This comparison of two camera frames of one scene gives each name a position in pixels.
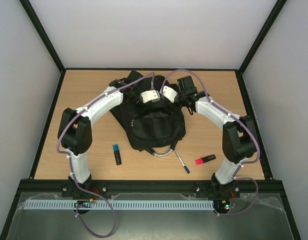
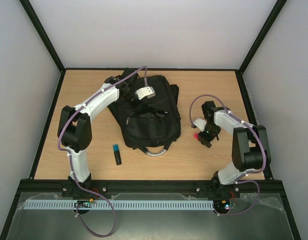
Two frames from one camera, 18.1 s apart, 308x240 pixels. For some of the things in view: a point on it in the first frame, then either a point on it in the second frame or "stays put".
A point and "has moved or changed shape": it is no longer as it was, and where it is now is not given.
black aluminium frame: [34, 185] stays put
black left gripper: [148, 105] to [134, 107]
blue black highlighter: [117, 155] stays put
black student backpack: [156, 125] has moved or changed shape
